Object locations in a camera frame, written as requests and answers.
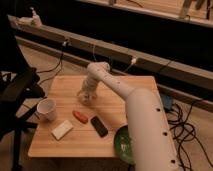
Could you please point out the white rectangular block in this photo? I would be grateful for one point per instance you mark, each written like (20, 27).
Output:
(62, 129)

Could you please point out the green ceramic bowl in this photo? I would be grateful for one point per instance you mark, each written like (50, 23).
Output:
(122, 145)

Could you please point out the white paper cup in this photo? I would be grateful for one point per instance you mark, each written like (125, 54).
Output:
(47, 109)

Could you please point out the blue box on floor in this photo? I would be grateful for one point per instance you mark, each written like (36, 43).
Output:
(167, 101)

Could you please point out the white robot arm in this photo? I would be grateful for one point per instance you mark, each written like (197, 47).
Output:
(151, 141)

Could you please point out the white bottle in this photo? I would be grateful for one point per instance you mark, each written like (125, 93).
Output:
(87, 101)

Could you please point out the wooden table board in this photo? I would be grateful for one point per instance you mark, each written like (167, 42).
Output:
(82, 141)

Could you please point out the orange carrot toy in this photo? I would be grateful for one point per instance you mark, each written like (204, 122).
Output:
(80, 117)

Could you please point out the grey metal rail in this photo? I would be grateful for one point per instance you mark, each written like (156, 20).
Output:
(145, 61)

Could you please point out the black office chair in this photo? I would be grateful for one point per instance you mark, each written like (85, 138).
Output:
(18, 81)

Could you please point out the black remote control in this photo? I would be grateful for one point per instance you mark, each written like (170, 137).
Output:
(99, 126)

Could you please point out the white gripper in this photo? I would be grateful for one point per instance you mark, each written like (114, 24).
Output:
(86, 93)

